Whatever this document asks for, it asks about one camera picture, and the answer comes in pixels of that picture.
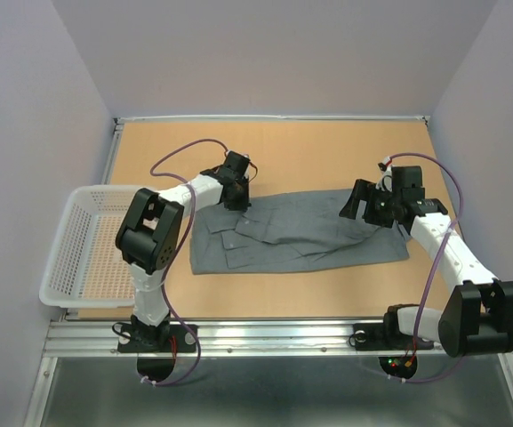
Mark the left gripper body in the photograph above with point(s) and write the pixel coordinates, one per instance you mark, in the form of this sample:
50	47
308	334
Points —
241	199

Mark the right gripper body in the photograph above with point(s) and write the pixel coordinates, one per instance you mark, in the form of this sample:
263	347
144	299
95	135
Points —
384	206

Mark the grey long sleeve shirt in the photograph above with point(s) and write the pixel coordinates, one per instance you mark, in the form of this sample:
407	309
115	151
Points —
288	233

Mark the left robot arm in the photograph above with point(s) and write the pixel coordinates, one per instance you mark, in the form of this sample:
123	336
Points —
148	240

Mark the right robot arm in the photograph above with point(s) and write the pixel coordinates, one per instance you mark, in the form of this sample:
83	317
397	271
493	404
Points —
478	317

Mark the white plastic basket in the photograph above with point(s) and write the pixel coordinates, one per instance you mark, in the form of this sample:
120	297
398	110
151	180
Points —
84	269

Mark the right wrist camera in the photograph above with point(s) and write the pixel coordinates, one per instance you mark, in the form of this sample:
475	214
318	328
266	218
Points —
385	181

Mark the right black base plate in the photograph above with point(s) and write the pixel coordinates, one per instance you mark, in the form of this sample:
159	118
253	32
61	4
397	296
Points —
368	336

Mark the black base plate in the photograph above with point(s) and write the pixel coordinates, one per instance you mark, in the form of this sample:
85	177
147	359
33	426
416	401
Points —
368	336
166	338

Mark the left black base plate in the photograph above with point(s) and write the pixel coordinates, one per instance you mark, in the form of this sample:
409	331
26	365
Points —
166	338

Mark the aluminium mounting rail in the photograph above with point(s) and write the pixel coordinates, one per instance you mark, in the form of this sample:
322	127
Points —
221	338

